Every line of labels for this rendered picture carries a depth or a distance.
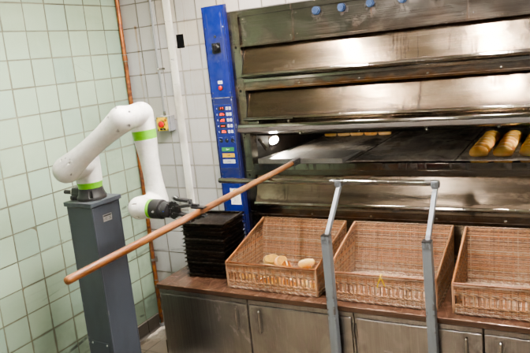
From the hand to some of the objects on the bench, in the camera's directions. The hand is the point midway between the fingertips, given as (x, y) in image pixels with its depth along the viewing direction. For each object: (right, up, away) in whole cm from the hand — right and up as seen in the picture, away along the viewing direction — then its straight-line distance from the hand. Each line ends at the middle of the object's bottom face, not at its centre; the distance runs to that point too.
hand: (199, 211), depth 261 cm
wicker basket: (+44, -44, +73) cm, 96 cm away
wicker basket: (+150, -43, +15) cm, 156 cm away
